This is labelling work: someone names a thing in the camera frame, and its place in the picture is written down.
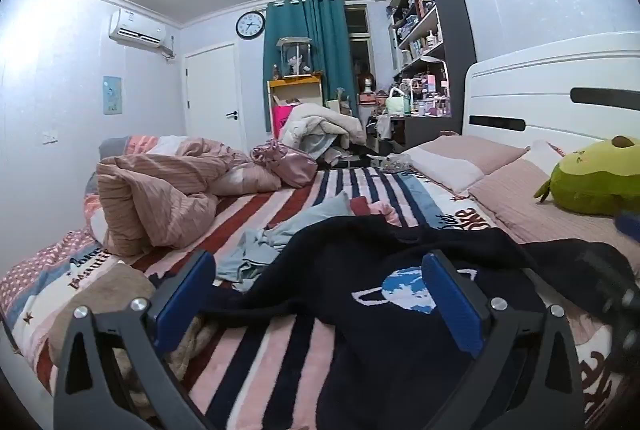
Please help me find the pile of clothes on chair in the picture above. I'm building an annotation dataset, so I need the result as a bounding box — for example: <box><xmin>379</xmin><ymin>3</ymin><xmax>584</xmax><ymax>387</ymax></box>
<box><xmin>279</xmin><ymin>102</ymin><xmax>368</xmax><ymax>161</ymax></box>

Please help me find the striped printed blanket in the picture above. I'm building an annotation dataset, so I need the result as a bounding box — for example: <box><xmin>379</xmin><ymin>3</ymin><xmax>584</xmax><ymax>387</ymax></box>
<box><xmin>0</xmin><ymin>135</ymin><xmax>640</xmax><ymax>430</ymax></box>

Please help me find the light blue garment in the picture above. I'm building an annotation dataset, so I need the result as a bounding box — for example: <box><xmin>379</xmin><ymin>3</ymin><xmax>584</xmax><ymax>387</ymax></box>
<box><xmin>215</xmin><ymin>191</ymin><xmax>351</xmax><ymax>293</ymax></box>

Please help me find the window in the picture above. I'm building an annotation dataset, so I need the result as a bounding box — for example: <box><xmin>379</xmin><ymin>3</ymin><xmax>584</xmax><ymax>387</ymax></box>
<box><xmin>345</xmin><ymin>4</ymin><xmax>373</xmax><ymax>75</ymax></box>

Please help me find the pink garment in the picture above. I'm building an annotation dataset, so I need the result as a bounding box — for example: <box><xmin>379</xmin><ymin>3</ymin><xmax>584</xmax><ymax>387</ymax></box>
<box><xmin>370</xmin><ymin>200</ymin><xmax>402</xmax><ymax>228</ymax></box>

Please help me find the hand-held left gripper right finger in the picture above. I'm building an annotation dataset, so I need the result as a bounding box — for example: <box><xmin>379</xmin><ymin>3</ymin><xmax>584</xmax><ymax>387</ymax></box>
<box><xmin>421</xmin><ymin>250</ymin><xmax>586</xmax><ymax>430</ymax></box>

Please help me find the small wall poster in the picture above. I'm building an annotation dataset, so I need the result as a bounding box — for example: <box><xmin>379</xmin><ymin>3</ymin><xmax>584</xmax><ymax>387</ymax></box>
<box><xmin>103</xmin><ymin>76</ymin><xmax>124</xmax><ymax>115</ymax></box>

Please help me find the white door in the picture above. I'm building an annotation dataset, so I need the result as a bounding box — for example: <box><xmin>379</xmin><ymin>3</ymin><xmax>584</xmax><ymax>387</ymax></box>
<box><xmin>182</xmin><ymin>42</ymin><xmax>248</xmax><ymax>153</ymax></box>

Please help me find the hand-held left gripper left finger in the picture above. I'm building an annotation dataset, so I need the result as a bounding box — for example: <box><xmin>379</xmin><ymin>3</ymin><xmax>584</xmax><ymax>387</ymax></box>
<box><xmin>52</xmin><ymin>250</ymin><xmax>217</xmax><ymax>430</ymax></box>

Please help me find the pink and white pillow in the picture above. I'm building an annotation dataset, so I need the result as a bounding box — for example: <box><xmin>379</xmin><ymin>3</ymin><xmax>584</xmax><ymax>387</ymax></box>
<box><xmin>400</xmin><ymin>135</ymin><xmax>528</xmax><ymax>197</ymax></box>

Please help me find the white headboard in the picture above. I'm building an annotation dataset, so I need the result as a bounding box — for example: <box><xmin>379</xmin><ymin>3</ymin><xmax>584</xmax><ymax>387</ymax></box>
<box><xmin>461</xmin><ymin>32</ymin><xmax>640</xmax><ymax>161</ymax></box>

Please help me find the round wall clock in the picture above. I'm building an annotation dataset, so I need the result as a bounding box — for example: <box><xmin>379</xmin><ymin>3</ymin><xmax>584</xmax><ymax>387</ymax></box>
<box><xmin>235</xmin><ymin>10</ymin><xmax>266</xmax><ymax>40</ymax></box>

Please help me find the yellow cabinet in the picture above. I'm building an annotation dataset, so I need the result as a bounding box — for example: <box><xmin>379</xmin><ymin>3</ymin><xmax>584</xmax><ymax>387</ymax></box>
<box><xmin>267</xmin><ymin>76</ymin><xmax>323</xmax><ymax>135</ymax></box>

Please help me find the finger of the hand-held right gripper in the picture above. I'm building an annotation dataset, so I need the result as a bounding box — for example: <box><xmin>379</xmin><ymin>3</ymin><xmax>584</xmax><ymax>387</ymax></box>
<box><xmin>614</xmin><ymin>209</ymin><xmax>640</xmax><ymax>243</ymax></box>

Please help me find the glass display case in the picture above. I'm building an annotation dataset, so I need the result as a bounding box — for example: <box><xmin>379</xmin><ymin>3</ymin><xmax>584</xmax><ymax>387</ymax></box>
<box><xmin>277</xmin><ymin>37</ymin><xmax>316</xmax><ymax>78</ymax></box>

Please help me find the patterned tissue box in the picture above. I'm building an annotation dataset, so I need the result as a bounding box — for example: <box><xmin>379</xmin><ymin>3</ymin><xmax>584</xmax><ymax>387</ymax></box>
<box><xmin>380</xmin><ymin>154</ymin><xmax>413</xmax><ymax>174</ymax></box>

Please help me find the pale green handbag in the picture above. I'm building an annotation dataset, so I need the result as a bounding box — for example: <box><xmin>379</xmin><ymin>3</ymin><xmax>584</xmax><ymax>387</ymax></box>
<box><xmin>385</xmin><ymin>90</ymin><xmax>406</xmax><ymax>117</ymax></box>

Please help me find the teal curtain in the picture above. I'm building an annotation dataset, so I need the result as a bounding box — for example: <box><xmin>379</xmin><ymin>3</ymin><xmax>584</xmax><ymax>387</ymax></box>
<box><xmin>262</xmin><ymin>0</ymin><xmax>358</xmax><ymax>135</ymax></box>

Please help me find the beige plush cloth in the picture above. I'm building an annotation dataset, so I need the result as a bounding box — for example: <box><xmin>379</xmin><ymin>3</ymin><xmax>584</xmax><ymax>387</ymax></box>
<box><xmin>47</xmin><ymin>262</ymin><xmax>211</xmax><ymax>381</ymax></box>

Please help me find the pink striped quilt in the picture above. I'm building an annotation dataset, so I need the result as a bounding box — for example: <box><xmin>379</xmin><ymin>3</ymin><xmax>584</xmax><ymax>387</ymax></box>
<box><xmin>96</xmin><ymin>136</ymin><xmax>281</xmax><ymax>258</ymax></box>

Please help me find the black shelf unit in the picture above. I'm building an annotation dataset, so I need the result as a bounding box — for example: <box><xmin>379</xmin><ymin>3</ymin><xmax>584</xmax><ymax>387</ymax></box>
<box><xmin>385</xmin><ymin>0</ymin><xmax>477</xmax><ymax>148</ymax></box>

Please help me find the pink shopping bag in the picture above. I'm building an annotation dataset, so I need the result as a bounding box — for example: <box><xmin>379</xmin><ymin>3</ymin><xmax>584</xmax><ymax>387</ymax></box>
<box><xmin>272</xmin><ymin>104</ymin><xmax>296</xmax><ymax>135</ymax></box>

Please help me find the pink satin bag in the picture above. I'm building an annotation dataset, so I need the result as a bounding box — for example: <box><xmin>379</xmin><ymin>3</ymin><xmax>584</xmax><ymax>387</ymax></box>
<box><xmin>250</xmin><ymin>140</ymin><xmax>318</xmax><ymax>189</ymax></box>

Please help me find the white air conditioner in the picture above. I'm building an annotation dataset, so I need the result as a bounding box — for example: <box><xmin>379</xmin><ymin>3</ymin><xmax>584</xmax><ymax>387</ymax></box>
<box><xmin>109</xmin><ymin>8</ymin><xmax>178</xmax><ymax>59</ymax></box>

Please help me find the navy sweater with planet print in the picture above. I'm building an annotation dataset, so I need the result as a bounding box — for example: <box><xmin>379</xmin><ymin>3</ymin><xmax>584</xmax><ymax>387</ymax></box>
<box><xmin>200</xmin><ymin>212</ymin><xmax>636</xmax><ymax>430</ymax></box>

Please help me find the green plush toy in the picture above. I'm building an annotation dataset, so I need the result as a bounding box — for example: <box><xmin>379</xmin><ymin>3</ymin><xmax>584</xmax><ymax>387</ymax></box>
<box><xmin>534</xmin><ymin>136</ymin><xmax>640</xmax><ymax>217</ymax></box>

